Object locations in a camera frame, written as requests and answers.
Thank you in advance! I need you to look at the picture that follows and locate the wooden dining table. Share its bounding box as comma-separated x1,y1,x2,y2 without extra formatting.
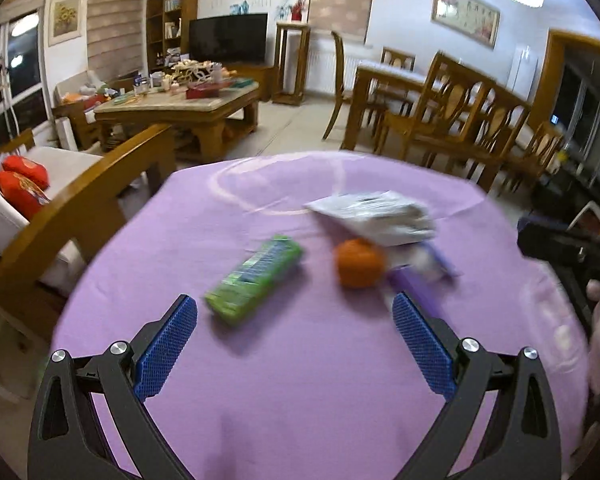
342,59,512,192

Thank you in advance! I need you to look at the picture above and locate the pale wooden model ornament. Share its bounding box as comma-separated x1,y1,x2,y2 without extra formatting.
172,59,217,85

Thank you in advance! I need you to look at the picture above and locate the beige roller blind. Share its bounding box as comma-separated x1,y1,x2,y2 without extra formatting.
0,0,49,27

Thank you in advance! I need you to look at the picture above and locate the green packet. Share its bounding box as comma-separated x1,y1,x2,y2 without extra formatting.
204,234,304,325

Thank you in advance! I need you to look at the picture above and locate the black television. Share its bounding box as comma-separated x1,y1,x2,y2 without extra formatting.
188,12,270,67

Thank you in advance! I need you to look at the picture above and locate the red cushion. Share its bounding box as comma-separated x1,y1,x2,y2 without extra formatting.
0,170,51,221
2,155,50,189

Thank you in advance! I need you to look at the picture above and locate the purple white packet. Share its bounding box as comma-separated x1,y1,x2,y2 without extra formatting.
386,240,462,322

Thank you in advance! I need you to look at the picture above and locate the balcony glass door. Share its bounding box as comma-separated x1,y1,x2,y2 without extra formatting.
0,7,49,155

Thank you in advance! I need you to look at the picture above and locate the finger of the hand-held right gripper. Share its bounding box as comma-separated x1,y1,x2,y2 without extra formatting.
517,215,600,273
550,260,600,323

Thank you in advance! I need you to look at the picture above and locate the wooden coffee table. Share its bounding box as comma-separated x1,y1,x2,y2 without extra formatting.
93,79,261,164

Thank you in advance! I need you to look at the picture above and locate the framed floral picture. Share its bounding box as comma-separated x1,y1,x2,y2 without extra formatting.
430,0,501,51

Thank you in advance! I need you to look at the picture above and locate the white standing air conditioner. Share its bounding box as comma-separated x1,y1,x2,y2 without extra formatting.
506,44,539,107

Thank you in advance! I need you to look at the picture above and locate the white wall radiator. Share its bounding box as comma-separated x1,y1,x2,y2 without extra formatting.
304,41,362,97

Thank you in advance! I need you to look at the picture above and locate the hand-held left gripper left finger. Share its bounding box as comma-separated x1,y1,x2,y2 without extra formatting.
27,294,199,480

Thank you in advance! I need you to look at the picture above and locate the wooden armchair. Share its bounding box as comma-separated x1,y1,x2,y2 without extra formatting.
52,70,137,152

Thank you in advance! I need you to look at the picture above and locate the white plastic bag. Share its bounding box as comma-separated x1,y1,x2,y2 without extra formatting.
305,190,437,247

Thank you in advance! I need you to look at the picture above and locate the beige patterned window blind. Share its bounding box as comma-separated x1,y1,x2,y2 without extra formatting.
87,0,147,84
307,0,379,44

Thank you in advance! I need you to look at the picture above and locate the red tray box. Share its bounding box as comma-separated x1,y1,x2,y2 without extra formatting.
185,83,222,100

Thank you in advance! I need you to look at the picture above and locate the wooden bookshelf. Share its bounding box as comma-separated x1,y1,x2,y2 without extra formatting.
145,0,200,74

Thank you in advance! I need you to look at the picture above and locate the wooden sofa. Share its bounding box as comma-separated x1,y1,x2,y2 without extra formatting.
0,122,177,343

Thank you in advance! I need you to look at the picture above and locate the wooden television stand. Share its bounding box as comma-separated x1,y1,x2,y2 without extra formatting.
229,62,277,104

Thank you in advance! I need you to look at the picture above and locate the tall wooden plant stand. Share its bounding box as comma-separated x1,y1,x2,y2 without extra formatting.
272,22,312,107

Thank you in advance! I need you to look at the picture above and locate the orange fruit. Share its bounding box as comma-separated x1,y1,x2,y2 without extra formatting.
334,238,387,289

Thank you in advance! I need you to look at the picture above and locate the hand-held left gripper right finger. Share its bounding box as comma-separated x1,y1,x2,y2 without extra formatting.
391,292,566,480

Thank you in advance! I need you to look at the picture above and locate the sunflower painting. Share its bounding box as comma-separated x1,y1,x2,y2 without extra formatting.
47,0,85,47

